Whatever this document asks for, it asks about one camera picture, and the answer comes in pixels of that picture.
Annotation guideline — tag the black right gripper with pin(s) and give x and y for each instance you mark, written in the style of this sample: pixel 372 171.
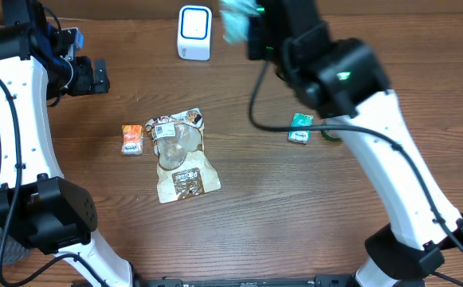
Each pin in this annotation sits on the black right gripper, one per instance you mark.
pixel 260 50

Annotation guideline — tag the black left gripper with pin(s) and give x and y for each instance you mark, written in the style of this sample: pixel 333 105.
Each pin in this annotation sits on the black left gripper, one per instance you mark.
pixel 87 84

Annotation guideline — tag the teal snack packet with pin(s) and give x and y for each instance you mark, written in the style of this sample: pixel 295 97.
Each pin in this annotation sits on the teal snack packet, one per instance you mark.
pixel 235 16

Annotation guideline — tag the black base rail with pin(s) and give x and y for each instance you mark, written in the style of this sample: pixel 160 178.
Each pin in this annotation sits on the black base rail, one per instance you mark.
pixel 317 281

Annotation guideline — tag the white barcode scanner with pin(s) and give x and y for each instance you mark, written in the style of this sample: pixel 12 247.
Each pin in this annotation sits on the white barcode scanner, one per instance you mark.
pixel 194 33

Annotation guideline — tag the orange small packet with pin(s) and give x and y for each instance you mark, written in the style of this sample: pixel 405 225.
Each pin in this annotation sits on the orange small packet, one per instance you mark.
pixel 132 140

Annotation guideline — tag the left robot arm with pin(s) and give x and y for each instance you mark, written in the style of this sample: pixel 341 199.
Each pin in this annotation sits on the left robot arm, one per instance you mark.
pixel 39 208

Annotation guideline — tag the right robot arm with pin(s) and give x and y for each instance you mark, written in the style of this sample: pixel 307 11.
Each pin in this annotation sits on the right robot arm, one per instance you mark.
pixel 344 82

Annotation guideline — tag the beige snack bag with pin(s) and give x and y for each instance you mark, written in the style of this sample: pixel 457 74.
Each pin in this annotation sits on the beige snack bag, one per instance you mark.
pixel 183 169

